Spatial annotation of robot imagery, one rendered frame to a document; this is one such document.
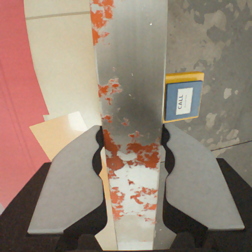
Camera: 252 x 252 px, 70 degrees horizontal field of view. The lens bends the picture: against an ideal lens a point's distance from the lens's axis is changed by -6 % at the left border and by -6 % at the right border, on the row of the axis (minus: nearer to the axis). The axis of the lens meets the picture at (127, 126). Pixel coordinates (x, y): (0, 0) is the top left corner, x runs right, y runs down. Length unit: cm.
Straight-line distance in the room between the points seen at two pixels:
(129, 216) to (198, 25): 157
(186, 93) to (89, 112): 37
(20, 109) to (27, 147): 4
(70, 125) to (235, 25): 179
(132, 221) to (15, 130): 13
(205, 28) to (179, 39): 23
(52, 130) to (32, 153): 4
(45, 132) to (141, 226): 12
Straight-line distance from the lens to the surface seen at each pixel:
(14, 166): 22
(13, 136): 19
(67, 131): 17
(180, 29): 157
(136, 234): 20
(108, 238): 28
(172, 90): 48
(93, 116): 16
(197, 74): 52
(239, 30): 192
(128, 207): 17
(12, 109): 18
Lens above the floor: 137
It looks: 58 degrees down
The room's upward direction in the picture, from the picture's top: 150 degrees clockwise
